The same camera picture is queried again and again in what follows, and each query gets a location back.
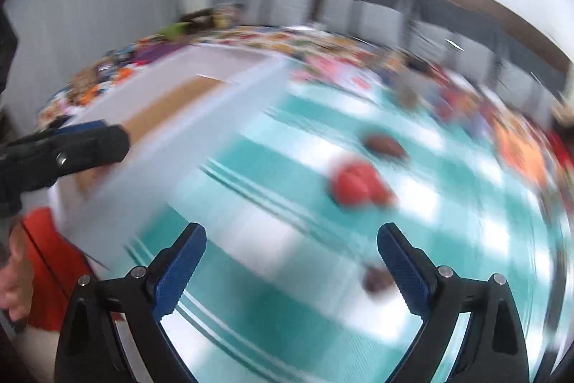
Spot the teal white plaid tablecloth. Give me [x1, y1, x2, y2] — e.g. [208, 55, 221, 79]
[124, 81, 561, 383]

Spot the floral sofa cover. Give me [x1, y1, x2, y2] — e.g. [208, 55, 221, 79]
[37, 23, 574, 142]

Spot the red apple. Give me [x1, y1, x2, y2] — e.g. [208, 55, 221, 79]
[330, 159, 396, 208]

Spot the orange book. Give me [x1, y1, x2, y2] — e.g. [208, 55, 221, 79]
[494, 122, 547, 188]

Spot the white cardboard box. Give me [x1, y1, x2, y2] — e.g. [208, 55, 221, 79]
[48, 45, 292, 268]

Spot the person's left hand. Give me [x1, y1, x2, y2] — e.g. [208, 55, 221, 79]
[0, 223, 34, 322]

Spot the dark red side table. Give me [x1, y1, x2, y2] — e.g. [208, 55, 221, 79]
[88, 41, 190, 75]

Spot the brown sweet potato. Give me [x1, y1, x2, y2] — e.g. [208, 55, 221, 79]
[362, 133, 409, 160]

